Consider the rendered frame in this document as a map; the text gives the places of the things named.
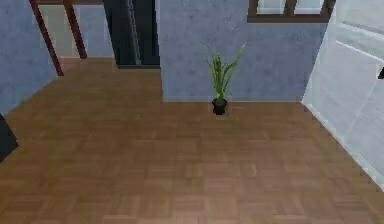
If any green house plant black pot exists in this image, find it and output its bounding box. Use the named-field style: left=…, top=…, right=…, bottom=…
left=200, top=41, right=248, bottom=116

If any black tall cupboard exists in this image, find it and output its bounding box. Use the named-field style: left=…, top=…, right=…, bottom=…
left=102, top=0, right=161, bottom=70

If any brown framed window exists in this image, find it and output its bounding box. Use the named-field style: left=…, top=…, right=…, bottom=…
left=246, top=0, right=337, bottom=24

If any white room door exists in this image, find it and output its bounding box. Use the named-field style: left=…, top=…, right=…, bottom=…
left=301, top=0, right=384, bottom=192

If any black furniture corner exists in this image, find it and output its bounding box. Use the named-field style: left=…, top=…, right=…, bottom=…
left=0, top=113, right=20, bottom=164

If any brown door frame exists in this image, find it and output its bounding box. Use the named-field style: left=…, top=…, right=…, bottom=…
left=28, top=0, right=105, bottom=77

